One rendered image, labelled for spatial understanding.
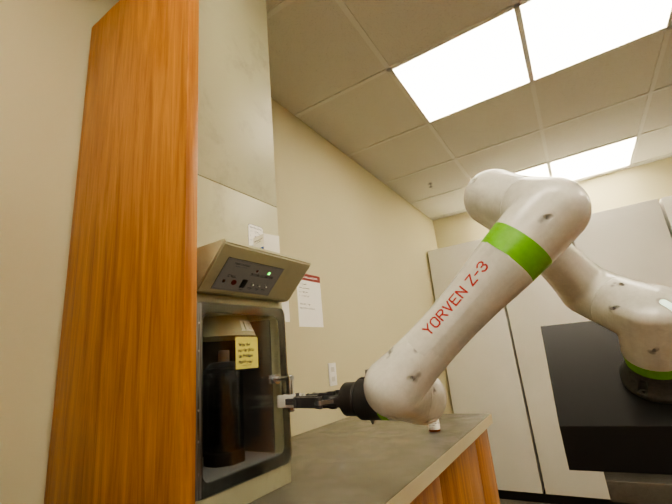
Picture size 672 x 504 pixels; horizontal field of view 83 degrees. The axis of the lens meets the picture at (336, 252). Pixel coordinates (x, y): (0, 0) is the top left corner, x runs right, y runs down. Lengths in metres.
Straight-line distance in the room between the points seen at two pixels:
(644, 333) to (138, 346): 1.06
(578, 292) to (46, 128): 1.49
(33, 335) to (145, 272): 0.40
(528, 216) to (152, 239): 0.75
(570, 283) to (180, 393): 0.89
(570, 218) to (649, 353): 0.44
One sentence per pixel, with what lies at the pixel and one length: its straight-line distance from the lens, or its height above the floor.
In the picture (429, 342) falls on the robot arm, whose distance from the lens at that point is 0.70.
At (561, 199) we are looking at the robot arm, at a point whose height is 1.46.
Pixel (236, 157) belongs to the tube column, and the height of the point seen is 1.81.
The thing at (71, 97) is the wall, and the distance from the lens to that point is 1.49.
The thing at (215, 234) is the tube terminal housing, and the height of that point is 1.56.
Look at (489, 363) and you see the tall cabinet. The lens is 3.73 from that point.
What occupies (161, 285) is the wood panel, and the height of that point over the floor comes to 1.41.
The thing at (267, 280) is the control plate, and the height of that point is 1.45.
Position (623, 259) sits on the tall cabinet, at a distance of 3.72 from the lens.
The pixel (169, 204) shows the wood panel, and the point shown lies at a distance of 0.90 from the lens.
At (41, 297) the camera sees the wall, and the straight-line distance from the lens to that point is 1.25.
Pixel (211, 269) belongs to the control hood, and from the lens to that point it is 0.88.
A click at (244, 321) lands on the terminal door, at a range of 1.00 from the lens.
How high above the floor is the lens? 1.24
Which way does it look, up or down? 16 degrees up
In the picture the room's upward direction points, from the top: 5 degrees counter-clockwise
